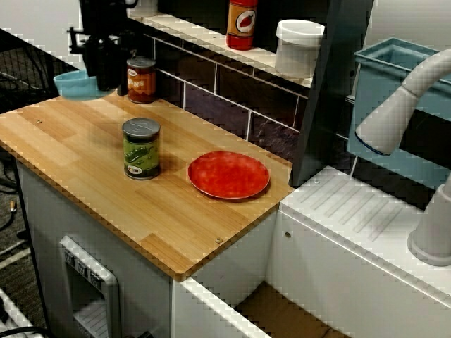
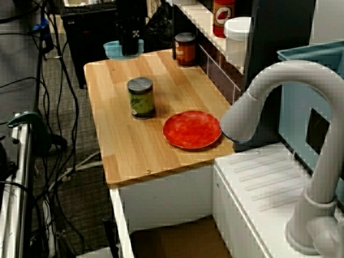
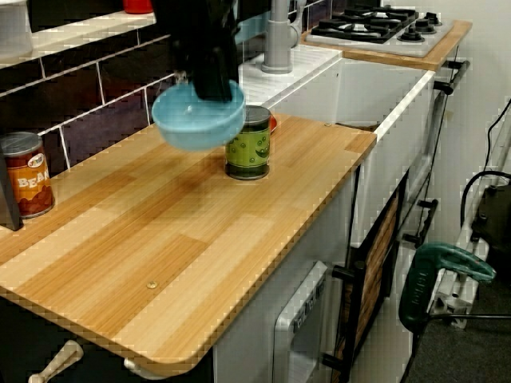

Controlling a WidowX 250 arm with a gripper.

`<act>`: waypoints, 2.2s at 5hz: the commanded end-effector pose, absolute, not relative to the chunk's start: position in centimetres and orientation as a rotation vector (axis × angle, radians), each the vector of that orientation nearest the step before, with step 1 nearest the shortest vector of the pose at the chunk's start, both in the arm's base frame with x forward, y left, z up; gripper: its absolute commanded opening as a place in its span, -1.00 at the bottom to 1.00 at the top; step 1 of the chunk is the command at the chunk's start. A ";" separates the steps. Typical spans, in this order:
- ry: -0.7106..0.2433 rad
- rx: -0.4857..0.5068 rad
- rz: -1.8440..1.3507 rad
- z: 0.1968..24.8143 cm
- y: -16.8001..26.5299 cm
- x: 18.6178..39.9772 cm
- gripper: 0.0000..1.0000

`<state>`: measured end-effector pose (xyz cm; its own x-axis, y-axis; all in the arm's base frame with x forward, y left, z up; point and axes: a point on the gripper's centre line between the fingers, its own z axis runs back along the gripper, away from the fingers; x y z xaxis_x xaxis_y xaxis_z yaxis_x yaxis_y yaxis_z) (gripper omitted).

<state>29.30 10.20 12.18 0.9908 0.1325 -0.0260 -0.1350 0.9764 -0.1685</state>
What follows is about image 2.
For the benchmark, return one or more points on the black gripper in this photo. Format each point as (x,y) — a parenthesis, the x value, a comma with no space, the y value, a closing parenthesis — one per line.
(131,8)

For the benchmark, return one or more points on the light blue bowl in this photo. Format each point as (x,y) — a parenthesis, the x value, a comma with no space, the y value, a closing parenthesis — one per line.
(111,49)

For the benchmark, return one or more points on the green pickle can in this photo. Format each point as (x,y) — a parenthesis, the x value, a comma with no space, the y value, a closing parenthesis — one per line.
(141,102)

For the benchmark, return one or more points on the large black box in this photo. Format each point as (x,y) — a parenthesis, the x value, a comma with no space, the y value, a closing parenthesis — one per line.
(88,40)

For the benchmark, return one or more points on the black shelf upright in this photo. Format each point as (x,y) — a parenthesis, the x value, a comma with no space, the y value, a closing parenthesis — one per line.
(174,16)

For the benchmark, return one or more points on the orange beans can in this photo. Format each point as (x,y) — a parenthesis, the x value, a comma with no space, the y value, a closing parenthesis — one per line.
(185,51)

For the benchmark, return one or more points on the white shelf ledge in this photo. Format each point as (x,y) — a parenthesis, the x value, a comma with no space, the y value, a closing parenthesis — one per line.
(201,18)

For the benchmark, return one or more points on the blue plastic clip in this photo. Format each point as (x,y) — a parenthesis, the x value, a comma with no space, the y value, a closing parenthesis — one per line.
(41,28)

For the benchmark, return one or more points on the red hot sauce bottle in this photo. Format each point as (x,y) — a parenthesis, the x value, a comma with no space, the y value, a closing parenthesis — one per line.
(223,18)

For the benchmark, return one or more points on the red round plate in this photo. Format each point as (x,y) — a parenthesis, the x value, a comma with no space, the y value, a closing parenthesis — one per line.
(192,130)

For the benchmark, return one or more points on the white lidded container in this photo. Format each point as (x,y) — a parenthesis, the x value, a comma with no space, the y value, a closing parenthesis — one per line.
(237,29)

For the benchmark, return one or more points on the grey toy faucet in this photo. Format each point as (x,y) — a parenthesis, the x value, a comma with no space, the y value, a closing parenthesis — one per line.
(242,118)

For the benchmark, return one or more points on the dark grey shelf upright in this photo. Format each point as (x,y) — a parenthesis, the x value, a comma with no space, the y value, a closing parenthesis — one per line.
(279,27)

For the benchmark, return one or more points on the white toy sink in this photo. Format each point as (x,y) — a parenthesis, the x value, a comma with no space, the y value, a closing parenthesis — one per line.
(174,196)

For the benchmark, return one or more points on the black box device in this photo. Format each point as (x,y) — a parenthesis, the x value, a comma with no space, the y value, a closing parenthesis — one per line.
(6,161)

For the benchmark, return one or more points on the aluminium extrusion rail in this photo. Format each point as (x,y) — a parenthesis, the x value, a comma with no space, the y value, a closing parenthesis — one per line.
(22,174)

